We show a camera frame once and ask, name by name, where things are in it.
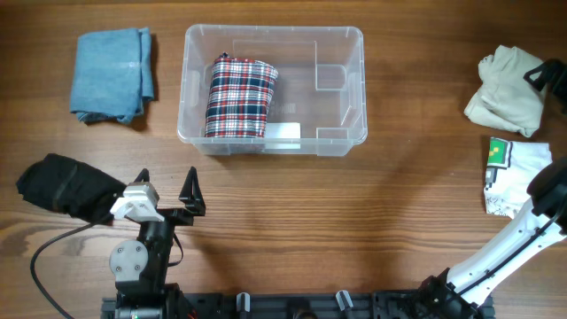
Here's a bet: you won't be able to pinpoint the cream garment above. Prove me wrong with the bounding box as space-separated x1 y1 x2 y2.
464 45 546 137

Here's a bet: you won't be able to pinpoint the black garment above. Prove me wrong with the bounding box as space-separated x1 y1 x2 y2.
16 153 126 223

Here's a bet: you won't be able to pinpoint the white pixel print t-shirt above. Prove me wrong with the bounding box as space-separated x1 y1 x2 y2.
484 137 552 219

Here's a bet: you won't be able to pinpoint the red navy plaid shirt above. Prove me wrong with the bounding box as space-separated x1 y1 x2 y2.
205 52 278 138

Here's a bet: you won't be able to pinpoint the clear plastic storage container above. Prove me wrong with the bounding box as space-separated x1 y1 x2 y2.
177 24 368 157

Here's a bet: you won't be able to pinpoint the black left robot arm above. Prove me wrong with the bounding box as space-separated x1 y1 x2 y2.
101 167 206 319

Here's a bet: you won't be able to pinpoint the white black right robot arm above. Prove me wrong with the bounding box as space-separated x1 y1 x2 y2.
408 58 566 318

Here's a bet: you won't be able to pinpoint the white label in container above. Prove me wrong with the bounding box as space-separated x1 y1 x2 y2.
265 122 301 150

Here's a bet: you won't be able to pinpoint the folded blue denim jeans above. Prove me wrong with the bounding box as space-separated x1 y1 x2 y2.
69 27 154 125

